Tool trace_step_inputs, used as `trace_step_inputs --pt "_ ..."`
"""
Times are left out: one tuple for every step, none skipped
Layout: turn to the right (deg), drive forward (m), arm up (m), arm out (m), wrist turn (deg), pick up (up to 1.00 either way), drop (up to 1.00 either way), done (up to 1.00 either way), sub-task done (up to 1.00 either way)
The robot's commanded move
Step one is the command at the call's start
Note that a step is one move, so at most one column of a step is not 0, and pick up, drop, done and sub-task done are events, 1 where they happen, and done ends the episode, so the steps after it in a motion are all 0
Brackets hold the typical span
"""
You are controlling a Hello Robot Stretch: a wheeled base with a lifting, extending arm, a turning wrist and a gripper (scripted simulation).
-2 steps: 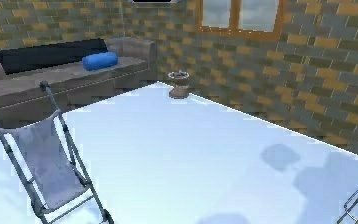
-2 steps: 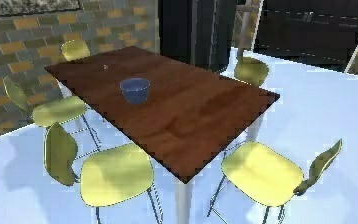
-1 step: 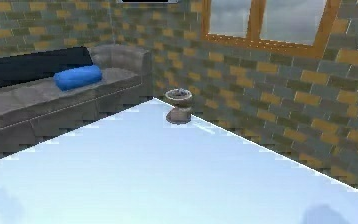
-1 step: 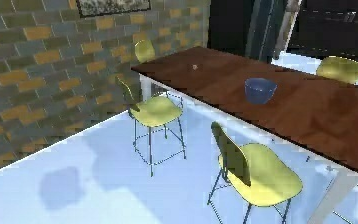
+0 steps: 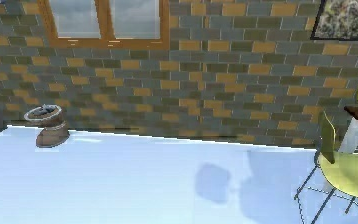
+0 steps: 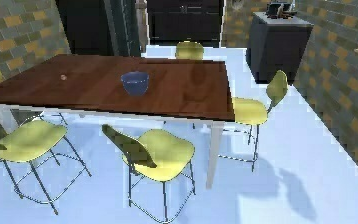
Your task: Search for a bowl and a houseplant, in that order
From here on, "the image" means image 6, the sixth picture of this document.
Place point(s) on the blue bowl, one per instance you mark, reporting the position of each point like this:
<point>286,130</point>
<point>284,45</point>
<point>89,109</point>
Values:
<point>135,83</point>

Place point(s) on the black cupboard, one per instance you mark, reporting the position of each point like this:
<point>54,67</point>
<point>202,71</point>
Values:
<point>185,21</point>

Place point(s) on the brown wooden dining table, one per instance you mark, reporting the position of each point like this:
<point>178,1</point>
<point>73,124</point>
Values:
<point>87,83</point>

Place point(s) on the dark room door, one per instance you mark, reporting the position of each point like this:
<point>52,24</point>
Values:
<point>120,26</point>

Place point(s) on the black cabinet with grey top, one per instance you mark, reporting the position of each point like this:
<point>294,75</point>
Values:
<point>277,46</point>

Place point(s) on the small pink ball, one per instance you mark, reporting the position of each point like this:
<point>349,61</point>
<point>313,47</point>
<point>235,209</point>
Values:
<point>63,77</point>

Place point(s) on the black toaster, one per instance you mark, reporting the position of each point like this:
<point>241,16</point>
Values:
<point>280,9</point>

